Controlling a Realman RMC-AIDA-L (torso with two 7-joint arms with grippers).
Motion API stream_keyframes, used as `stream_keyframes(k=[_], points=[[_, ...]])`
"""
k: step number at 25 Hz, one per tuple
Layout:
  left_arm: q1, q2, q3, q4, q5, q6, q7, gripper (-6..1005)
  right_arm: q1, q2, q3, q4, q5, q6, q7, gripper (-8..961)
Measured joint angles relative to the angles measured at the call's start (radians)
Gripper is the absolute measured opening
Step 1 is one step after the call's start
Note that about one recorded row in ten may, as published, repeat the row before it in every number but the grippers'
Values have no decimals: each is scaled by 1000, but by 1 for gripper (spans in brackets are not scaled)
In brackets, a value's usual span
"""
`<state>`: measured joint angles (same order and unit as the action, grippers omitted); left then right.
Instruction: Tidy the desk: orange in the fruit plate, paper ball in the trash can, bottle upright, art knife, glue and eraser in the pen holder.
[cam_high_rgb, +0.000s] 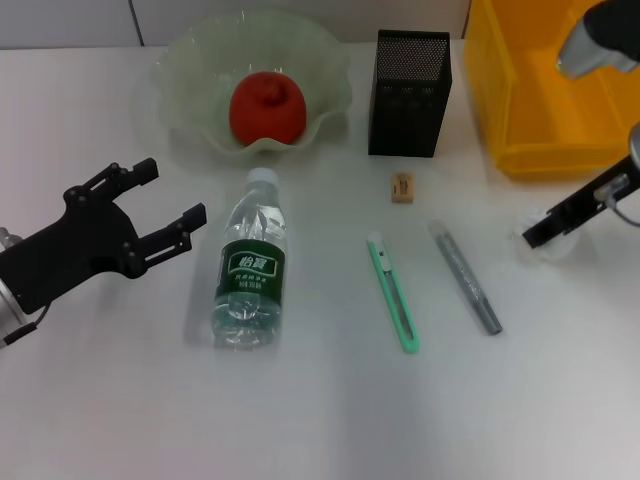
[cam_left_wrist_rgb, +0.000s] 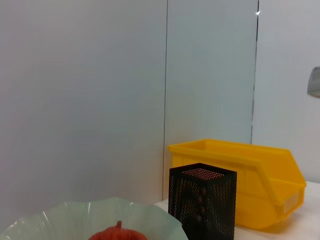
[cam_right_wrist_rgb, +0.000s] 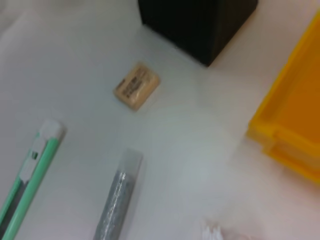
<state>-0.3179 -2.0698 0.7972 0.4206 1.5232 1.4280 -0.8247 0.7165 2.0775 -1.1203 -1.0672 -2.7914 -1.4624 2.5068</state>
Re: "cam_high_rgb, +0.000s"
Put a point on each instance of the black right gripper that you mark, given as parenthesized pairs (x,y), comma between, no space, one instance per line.
(600,192)

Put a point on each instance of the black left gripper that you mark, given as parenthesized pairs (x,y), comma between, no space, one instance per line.
(75,250)

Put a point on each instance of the white paper ball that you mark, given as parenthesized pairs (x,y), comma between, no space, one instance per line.
(565,243)

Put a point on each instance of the clear green-label water bottle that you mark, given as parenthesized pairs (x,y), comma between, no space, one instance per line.
(252,225)

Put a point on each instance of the mint green utility knife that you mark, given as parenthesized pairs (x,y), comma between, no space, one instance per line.
(392,290)

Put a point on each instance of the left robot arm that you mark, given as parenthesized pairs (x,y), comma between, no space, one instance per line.
(7,310)

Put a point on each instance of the grey marker pen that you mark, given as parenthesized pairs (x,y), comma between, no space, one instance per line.
(465,280)

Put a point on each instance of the small beige eraser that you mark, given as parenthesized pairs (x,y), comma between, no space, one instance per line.
(403,188)

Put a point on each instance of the black mesh pen holder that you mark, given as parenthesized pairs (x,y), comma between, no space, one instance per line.
(407,100)

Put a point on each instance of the pale green wavy glass bowl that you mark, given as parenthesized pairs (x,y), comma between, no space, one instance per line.
(200,100)

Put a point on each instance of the yellow plastic bin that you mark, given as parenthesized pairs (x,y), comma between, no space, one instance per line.
(530,100)

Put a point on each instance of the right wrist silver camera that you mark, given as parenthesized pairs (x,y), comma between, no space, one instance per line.
(585,45)

